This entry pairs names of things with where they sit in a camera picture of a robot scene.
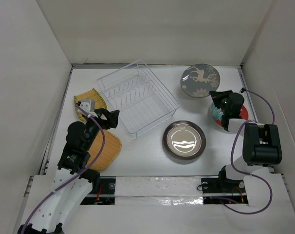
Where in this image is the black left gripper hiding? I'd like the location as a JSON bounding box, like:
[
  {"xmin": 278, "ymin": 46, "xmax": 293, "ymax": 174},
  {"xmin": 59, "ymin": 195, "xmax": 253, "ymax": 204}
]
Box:
[{"xmin": 84, "ymin": 108, "xmax": 118, "ymax": 150}]

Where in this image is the teal and red floral plate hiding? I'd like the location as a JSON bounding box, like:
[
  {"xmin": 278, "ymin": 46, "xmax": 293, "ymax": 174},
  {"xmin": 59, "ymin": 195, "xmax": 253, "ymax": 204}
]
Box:
[{"xmin": 209, "ymin": 103, "xmax": 249, "ymax": 129}]

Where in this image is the grey reindeer plate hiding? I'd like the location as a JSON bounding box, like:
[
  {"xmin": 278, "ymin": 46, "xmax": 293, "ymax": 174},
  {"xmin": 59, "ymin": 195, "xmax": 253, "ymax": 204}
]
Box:
[{"xmin": 180, "ymin": 64, "xmax": 221, "ymax": 98}]

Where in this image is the brown-rimmed cream plate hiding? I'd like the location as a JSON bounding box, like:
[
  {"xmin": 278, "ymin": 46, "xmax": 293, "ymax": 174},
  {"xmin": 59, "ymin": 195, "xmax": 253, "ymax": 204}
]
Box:
[{"xmin": 162, "ymin": 120, "xmax": 206, "ymax": 160}]

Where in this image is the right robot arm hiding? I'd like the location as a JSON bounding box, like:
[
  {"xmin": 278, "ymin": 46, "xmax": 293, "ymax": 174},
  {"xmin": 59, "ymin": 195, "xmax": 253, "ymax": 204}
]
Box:
[{"xmin": 202, "ymin": 88, "xmax": 282, "ymax": 193}]

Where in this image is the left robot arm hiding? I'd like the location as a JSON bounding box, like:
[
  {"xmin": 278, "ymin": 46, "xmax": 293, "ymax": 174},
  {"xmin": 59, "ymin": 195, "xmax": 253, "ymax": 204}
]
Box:
[{"xmin": 18, "ymin": 108, "xmax": 120, "ymax": 234}]

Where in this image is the orange bamboo tray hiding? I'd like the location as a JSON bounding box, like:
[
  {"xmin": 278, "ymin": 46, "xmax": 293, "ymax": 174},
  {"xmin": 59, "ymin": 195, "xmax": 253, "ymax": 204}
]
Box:
[{"xmin": 87, "ymin": 130, "xmax": 122, "ymax": 171}]

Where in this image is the green-rimmed bamboo tray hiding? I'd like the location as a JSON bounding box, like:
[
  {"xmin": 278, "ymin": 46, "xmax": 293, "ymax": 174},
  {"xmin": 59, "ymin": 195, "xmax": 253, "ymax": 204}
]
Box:
[{"xmin": 74, "ymin": 88, "xmax": 107, "ymax": 123}]

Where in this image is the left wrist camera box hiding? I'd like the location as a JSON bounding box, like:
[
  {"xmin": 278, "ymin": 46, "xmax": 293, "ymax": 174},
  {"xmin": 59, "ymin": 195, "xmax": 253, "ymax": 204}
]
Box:
[{"xmin": 77, "ymin": 99, "xmax": 95, "ymax": 116}]

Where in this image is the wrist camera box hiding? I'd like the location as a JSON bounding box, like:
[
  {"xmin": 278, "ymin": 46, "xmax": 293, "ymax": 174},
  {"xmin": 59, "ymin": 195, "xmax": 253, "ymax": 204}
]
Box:
[
  {"xmin": 77, "ymin": 99, "xmax": 95, "ymax": 116},
  {"xmin": 228, "ymin": 118, "xmax": 245, "ymax": 133}
]

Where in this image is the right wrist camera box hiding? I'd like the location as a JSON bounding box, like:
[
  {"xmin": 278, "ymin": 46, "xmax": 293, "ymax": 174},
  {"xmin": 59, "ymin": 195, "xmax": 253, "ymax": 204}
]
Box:
[{"xmin": 228, "ymin": 118, "xmax": 245, "ymax": 133}]

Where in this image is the white wire dish rack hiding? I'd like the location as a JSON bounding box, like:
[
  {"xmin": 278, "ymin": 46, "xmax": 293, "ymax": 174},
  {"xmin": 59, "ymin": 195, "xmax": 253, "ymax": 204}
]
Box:
[{"xmin": 97, "ymin": 59, "xmax": 180, "ymax": 139}]

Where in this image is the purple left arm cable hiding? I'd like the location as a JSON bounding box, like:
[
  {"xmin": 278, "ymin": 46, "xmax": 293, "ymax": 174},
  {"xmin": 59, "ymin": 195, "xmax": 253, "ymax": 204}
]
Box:
[{"xmin": 23, "ymin": 103, "xmax": 106, "ymax": 231}]

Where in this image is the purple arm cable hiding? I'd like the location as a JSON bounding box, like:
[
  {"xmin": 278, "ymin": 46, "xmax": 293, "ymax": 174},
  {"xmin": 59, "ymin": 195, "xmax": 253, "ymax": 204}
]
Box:
[
  {"xmin": 23, "ymin": 103, "xmax": 106, "ymax": 231},
  {"xmin": 220, "ymin": 89, "xmax": 276, "ymax": 215}
]

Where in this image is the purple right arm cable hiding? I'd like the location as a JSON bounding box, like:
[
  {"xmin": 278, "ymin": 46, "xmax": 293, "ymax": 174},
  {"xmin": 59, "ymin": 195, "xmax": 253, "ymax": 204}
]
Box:
[{"xmin": 220, "ymin": 89, "xmax": 276, "ymax": 215}]

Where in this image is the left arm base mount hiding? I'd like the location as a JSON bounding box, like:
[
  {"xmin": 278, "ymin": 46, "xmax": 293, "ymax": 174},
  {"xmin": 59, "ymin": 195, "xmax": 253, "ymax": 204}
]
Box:
[{"xmin": 80, "ymin": 176, "xmax": 116, "ymax": 205}]

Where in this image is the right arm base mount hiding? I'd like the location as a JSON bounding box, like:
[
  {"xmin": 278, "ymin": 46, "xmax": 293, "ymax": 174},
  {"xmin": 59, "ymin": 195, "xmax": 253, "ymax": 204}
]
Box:
[{"xmin": 197, "ymin": 177, "xmax": 248, "ymax": 205}]

